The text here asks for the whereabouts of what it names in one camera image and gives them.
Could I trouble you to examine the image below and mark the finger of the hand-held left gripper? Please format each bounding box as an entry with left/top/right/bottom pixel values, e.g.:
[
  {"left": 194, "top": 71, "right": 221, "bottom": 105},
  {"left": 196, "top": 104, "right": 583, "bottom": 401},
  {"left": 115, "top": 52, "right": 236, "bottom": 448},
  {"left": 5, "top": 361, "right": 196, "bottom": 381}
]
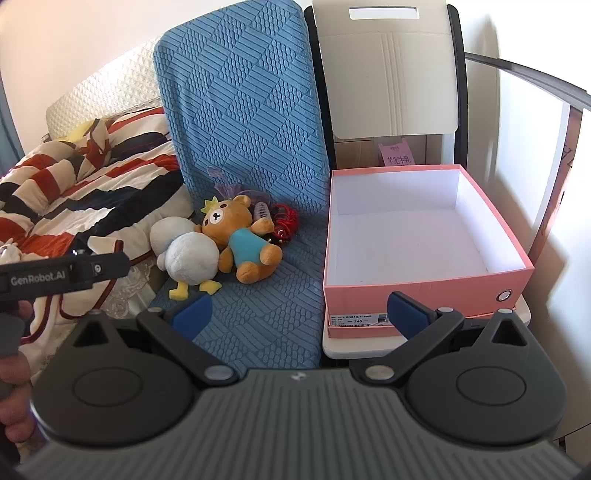
[{"left": 69, "top": 249, "right": 131, "bottom": 289}]

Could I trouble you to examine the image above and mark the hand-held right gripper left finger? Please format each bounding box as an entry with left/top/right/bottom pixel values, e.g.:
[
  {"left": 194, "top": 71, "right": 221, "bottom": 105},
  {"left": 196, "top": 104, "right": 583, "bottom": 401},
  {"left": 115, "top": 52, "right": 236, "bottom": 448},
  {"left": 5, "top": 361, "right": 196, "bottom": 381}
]
[{"left": 71, "top": 293, "right": 238, "bottom": 387}]

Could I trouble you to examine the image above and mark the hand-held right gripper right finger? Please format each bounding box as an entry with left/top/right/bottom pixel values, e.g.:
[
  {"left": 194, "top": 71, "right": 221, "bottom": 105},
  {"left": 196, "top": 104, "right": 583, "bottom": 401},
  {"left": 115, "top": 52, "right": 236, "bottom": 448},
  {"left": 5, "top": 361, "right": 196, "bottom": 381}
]
[{"left": 351, "top": 291, "right": 530, "bottom": 387}]

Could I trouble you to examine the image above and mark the white duck plush toy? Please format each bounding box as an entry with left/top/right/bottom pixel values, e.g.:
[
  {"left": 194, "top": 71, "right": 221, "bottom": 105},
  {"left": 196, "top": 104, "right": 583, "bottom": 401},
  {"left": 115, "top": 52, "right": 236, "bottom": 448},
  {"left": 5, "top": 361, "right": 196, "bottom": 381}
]
[{"left": 148, "top": 215, "right": 223, "bottom": 301}]

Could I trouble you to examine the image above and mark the pink shoebox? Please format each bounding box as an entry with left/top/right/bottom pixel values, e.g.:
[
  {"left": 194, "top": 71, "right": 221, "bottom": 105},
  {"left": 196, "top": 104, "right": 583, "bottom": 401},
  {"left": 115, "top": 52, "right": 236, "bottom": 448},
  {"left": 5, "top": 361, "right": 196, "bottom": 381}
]
[{"left": 322, "top": 164, "right": 536, "bottom": 320}]

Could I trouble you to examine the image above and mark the brown bear plush toy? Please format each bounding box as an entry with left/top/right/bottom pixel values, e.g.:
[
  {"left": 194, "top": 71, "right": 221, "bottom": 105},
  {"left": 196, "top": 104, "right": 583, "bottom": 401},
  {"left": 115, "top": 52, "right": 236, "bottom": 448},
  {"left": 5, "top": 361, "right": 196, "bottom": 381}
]
[{"left": 200, "top": 194, "right": 284, "bottom": 284}]

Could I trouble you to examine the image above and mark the black toy with red cord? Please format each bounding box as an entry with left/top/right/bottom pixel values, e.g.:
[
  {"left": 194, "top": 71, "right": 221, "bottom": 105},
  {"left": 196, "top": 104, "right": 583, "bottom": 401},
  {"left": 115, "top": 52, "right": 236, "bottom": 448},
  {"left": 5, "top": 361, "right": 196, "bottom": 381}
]
[{"left": 265, "top": 202, "right": 299, "bottom": 244}]

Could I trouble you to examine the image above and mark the person's left hand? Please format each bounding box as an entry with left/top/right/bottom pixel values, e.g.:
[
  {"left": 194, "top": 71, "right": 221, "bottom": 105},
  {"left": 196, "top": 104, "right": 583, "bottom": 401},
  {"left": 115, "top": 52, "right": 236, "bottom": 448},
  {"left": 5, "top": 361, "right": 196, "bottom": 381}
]
[{"left": 0, "top": 300, "right": 34, "bottom": 428}]

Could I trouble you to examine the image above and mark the beige lace bed skirt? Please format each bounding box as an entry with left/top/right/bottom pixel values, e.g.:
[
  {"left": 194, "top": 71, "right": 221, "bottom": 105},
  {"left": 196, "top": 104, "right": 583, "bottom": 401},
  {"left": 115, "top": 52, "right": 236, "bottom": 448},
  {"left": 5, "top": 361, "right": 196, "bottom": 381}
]
[{"left": 104, "top": 261, "right": 160, "bottom": 320}]

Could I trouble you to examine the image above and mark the striped red navy blanket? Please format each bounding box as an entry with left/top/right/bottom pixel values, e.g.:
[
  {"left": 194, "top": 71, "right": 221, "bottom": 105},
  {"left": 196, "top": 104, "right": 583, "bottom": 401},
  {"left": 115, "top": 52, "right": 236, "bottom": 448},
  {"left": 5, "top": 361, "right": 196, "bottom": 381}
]
[{"left": 0, "top": 108, "right": 195, "bottom": 370}]

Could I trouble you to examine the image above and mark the yellow cloth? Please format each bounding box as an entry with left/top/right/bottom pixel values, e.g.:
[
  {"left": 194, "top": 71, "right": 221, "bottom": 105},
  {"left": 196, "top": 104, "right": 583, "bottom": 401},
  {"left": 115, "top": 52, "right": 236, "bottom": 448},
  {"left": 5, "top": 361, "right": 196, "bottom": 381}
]
[{"left": 64, "top": 119, "right": 100, "bottom": 142}]

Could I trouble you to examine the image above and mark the pink paper label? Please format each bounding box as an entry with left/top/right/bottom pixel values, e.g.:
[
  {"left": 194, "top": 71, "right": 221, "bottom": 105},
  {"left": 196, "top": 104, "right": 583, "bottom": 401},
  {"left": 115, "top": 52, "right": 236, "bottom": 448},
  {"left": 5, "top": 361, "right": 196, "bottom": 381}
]
[{"left": 378, "top": 141, "right": 419, "bottom": 167}]

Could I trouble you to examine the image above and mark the white quilted headboard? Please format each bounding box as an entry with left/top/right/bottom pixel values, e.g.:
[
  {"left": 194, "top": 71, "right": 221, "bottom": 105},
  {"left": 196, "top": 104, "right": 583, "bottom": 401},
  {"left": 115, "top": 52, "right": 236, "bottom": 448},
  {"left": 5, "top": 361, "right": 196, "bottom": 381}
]
[{"left": 45, "top": 39, "right": 163, "bottom": 139}]

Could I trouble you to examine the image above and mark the blue textured blanket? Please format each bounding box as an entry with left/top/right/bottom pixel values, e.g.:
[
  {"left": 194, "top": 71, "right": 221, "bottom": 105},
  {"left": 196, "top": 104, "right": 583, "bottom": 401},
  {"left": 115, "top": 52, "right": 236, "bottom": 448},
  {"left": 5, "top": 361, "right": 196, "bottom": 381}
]
[{"left": 148, "top": 0, "right": 331, "bottom": 371}]

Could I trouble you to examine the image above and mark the beige chair with black frame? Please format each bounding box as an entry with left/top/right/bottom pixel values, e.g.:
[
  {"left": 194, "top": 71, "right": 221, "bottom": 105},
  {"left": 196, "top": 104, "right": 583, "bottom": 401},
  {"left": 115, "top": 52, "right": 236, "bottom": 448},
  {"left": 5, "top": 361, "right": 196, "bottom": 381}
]
[{"left": 302, "top": 0, "right": 533, "bottom": 359}]

